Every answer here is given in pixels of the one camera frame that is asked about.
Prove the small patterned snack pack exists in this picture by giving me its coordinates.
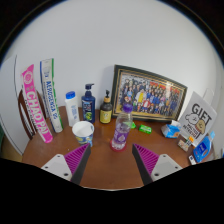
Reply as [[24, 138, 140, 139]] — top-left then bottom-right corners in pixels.
[[177, 139, 190, 153]]

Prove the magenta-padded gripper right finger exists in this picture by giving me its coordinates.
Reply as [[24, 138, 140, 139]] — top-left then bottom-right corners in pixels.
[[131, 143, 184, 186]]

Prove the white bottle with blue cap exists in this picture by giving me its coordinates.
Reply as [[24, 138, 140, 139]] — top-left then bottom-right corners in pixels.
[[64, 91, 81, 128]]

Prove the dark blue pump bottle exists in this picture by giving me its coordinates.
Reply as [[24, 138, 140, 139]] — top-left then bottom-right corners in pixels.
[[81, 83, 97, 124]]

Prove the dark wooden chair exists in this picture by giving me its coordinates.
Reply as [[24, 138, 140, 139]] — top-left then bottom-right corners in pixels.
[[17, 89, 48, 141]]

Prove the amber pump bottle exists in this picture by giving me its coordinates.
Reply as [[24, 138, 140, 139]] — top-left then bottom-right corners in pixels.
[[99, 89, 114, 125]]

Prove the printed paper cup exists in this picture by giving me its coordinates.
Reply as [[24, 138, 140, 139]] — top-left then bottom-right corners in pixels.
[[71, 120, 95, 148]]

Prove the framed group picture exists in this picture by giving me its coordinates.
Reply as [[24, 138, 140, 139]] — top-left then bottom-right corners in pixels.
[[111, 64, 189, 122]]

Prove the pink shuttlecock tube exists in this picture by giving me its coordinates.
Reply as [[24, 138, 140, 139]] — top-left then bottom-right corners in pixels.
[[20, 64, 54, 144]]

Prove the white paper gift bag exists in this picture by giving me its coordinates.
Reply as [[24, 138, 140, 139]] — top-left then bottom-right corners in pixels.
[[177, 88, 218, 148]]

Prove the white flat board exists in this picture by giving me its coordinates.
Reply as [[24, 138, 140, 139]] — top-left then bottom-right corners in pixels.
[[0, 54, 25, 156]]

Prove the blue detergent bottle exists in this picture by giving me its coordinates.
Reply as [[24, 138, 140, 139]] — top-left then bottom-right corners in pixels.
[[192, 130, 216, 164]]

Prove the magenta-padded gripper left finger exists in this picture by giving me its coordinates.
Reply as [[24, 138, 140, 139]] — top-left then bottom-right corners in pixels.
[[40, 142, 92, 186]]

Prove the clear purple-capped water bottle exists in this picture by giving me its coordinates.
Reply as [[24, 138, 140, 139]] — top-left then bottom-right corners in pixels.
[[110, 102, 134, 152]]

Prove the white green shuttlecock tube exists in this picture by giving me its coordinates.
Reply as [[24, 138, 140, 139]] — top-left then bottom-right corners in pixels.
[[39, 58, 64, 134]]

